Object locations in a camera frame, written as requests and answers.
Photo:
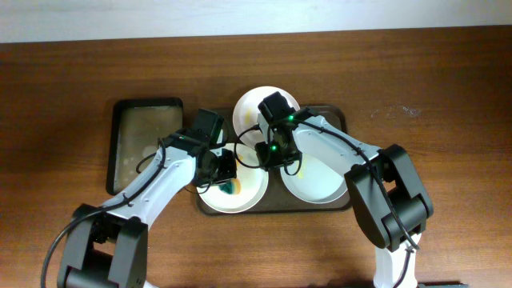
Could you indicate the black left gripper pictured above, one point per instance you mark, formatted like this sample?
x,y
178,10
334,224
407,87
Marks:
x,y
231,174

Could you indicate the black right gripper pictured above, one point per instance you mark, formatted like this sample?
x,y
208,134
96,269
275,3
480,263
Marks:
x,y
267,162

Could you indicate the green yellow sponge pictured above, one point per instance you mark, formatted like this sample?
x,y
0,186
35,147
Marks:
x,y
232,187

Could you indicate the pinkish white plate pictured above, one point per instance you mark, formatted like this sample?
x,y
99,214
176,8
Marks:
x,y
246,110

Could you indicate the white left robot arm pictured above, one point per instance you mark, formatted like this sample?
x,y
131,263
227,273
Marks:
x,y
107,246

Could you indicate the large brown serving tray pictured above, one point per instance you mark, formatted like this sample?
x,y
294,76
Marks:
x,y
277,199

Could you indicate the small dark sponge tray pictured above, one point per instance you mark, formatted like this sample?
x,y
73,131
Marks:
x,y
136,126

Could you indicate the pale green plate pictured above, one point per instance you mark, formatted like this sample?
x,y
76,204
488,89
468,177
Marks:
x,y
314,182

